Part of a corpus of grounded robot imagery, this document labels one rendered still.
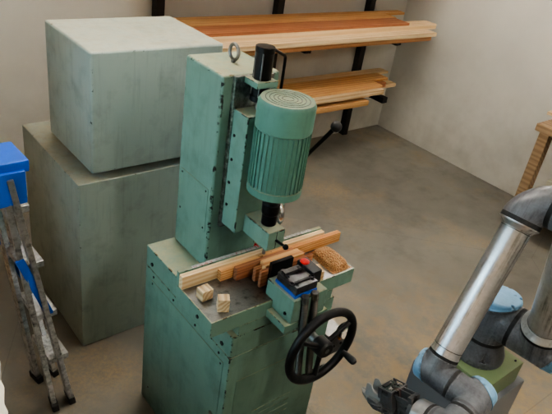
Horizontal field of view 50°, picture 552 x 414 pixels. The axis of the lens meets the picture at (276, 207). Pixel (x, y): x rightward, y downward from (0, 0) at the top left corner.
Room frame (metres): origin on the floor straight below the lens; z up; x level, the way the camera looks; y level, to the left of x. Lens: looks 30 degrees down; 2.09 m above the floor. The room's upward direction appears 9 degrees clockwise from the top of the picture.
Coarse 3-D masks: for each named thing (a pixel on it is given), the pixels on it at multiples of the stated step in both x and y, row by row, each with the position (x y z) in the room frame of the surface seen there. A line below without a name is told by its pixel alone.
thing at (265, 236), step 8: (248, 216) 1.68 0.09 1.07; (256, 216) 1.69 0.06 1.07; (248, 224) 1.67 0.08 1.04; (256, 224) 1.64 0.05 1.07; (248, 232) 1.67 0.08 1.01; (256, 232) 1.64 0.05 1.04; (264, 232) 1.61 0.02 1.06; (272, 232) 1.61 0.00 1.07; (280, 232) 1.63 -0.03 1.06; (256, 240) 1.64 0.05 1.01; (264, 240) 1.61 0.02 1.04; (272, 240) 1.61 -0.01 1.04; (280, 240) 1.63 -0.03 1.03; (264, 248) 1.60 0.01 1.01; (272, 248) 1.61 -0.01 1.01
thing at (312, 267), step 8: (304, 264) 1.54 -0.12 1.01; (312, 264) 1.55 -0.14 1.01; (280, 272) 1.50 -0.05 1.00; (296, 272) 1.51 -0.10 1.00; (304, 272) 1.52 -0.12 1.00; (312, 272) 1.51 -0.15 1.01; (320, 272) 1.53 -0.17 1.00; (280, 280) 1.48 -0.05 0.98; (288, 280) 1.46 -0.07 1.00; (296, 280) 1.47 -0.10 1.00; (312, 280) 1.48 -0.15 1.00; (288, 288) 1.45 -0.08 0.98; (296, 288) 1.43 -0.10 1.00; (304, 288) 1.45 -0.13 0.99; (312, 288) 1.47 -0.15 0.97; (296, 296) 1.43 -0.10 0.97
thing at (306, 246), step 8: (336, 232) 1.88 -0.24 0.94; (312, 240) 1.80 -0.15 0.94; (320, 240) 1.82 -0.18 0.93; (328, 240) 1.85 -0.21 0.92; (336, 240) 1.88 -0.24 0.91; (280, 248) 1.72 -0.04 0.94; (304, 248) 1.77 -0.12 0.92; (312, 248) 1.80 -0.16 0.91; (256, 256) 1.65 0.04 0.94; (232, 264) 1.58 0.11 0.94; (224, 272) 1.54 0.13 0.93; (232, 272) 1.56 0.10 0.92
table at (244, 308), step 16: (352, 272) 1.73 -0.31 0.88; (176, 288) 1.48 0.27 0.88; (192, 288) 1.47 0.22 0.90; (224, 288) 1.50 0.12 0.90; (240, 288) 1.51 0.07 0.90; (256, 288) 1.52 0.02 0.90; (192, 304) 1.40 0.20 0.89; (208, 304) 1.41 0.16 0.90; (240, 304) 1.43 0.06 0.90; (256, 304) 1.45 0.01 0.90; (208, 320) 1.34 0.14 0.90; (224, 320) 1.36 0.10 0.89; (240, 320) 1.40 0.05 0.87; (272, 320) 1.44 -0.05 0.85; (208, 336) 1.33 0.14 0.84
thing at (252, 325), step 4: (328, 292) 1.66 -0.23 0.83; (328, 296) 1.66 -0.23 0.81; (264, 316) 1.47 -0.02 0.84; (256, 320) 1.44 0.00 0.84; (260, 320) 1.46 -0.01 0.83; (264, 320) 1.47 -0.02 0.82; (268, 320) 1.48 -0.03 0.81; (244, 324) 1.41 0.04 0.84; (248, 324) 1.42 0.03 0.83; (252, 324) 1.43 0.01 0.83; (256, 324) 1.45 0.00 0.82; (260, 324) 1.46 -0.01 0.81; (264, 324) 1.47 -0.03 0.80; (236, 328) 1.41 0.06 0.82; (240, 328) 1.40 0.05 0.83; (244, 328) 1.41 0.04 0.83; (248, 328) 1.42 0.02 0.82; (252, 328) 1.44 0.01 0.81; (256, 328) 1.45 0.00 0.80; (236, 332) 1.41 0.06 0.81; (240, 332) 1.40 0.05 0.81; (244, 332) 1.41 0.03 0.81
